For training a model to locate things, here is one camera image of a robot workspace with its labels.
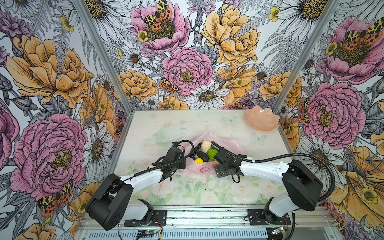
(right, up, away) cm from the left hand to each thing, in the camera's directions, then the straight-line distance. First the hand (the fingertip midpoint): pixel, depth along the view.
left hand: (182, 163), depth 90 cm
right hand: (+26, -5, -2) cm, 27 cm away
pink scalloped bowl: (+57, +27, +23) cm, 67 cm away
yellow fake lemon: (+10, +2, -1) cm, 10 cm away
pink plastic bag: (+15, -2, -3) cm, 15 cm away
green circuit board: (-13, -27, -19) cm, 36 cm away
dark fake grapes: (+7, +6, +5) cm, 11 cm away
